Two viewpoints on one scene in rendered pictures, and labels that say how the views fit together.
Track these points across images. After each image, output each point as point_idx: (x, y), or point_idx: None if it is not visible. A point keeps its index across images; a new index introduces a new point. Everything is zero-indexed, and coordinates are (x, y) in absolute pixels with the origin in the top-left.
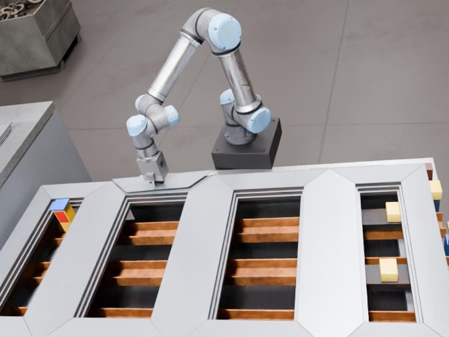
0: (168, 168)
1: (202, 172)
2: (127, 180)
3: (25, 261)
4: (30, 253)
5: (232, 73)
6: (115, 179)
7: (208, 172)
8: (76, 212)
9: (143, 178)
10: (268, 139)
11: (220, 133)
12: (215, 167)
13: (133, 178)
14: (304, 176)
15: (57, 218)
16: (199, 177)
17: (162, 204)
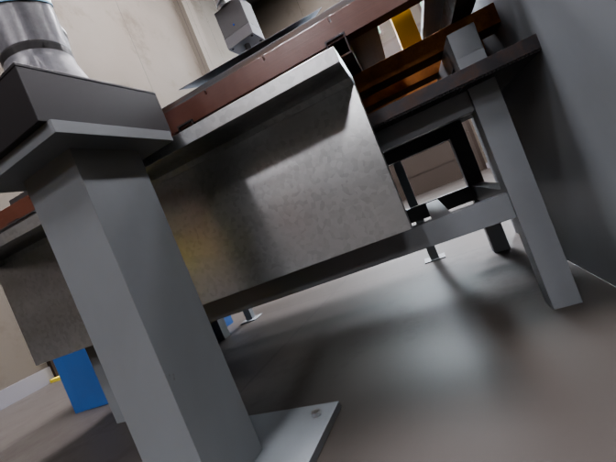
0: (226, 45)
1: (192, 83)
2: (296, 25)
3: (421, 34)
4: (421, 29)
5: None
6: (314, 12)
7: (185, 87)
8: (561, 33)
9: (272, 38)
10: None
11: (88, 79)
12: (170, 130)
13: (286, 28)
14: None
15: (446, 10)
16: (201, 84)
17: (292, 110)
